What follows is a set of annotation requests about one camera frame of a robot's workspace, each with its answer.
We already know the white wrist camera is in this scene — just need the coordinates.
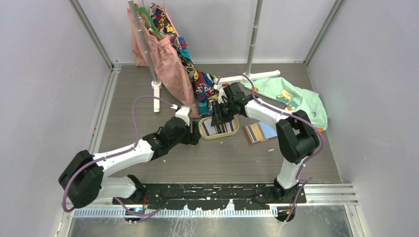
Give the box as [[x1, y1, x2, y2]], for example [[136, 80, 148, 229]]
[[213, 84, 229, 104], [175, 106, 192, 126]]

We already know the left white rack stand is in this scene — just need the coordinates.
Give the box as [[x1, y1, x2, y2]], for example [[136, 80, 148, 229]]
[[127, 0, 162, 113]]

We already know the brown leather card holder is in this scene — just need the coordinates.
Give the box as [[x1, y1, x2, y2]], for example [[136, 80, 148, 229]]
[[243, 122, 277, 145]]

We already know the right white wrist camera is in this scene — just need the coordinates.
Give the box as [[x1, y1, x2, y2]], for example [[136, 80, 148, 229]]
[[213, 84, 229, 104]]

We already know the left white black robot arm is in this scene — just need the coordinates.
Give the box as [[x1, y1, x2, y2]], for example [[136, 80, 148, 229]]
[[58, 117, 201, 212]]

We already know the green clothes hanger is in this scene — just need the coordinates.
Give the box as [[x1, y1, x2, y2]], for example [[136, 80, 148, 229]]
[[136, 7, 164, 40]]

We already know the white rack stand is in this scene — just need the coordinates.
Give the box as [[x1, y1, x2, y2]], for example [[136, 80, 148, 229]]
[[214, 0, 280, 89], [127, 0, 162, 113]]

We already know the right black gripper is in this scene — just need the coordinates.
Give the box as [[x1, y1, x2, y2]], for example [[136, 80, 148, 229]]
[[211, 100, 235, 127]]

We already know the beige oval card tray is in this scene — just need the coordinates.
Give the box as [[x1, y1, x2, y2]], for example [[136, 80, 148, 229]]
[[198, 116, 240, 140]]

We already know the mint green garment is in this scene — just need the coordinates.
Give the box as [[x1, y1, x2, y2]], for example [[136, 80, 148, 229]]
[[253, 77, 328, 132]]

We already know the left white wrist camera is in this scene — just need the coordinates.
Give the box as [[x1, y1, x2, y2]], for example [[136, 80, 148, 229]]
[[175, 106, 192, 126]]

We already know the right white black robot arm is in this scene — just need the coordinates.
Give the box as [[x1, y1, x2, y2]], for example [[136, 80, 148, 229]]
[[211, 83, 320, 203]]

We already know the pink hanging garment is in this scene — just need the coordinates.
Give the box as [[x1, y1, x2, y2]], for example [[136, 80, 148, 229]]
[[140, 17, 200, 118]]

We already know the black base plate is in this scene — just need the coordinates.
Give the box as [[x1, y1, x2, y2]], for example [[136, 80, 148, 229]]
[[112, 183, 307, 221]]

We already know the right white rack stand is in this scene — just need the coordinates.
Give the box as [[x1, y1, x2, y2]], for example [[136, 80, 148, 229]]
[[214, 0, 280, 89]]

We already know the colourful comic print garment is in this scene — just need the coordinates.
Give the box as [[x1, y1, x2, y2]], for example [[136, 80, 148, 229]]
[[150, 3, 218, 117]]

